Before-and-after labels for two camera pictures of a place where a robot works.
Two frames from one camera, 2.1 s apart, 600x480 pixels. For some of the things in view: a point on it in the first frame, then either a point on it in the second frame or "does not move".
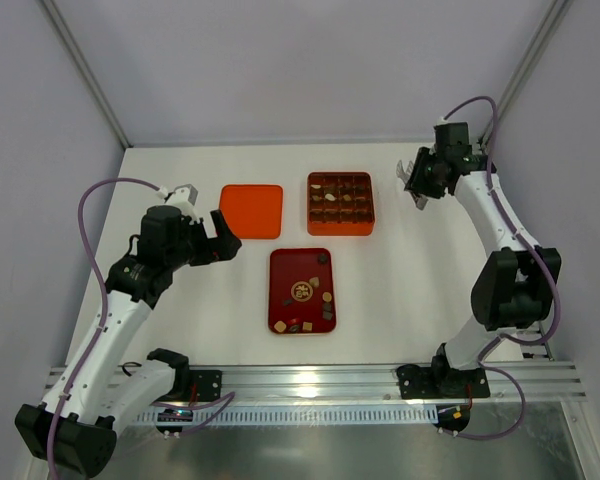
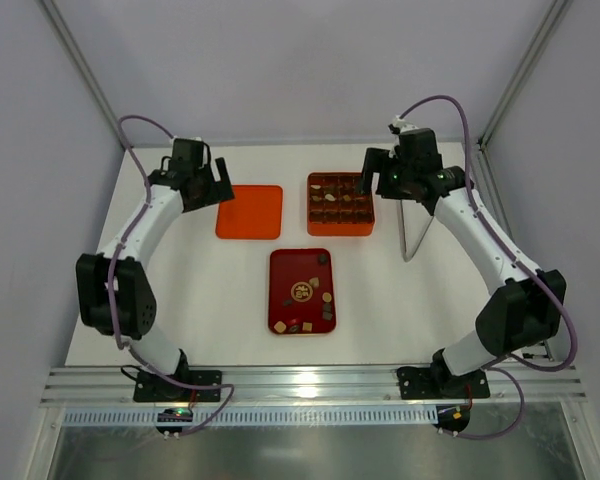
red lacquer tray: [302, 296] does not move
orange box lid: [252, 211] does not move
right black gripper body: [419, 175] → [381, 166]
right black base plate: [417, 382] does not move
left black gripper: [212, 240] → [212, 188]
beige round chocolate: [280, 326] does not move
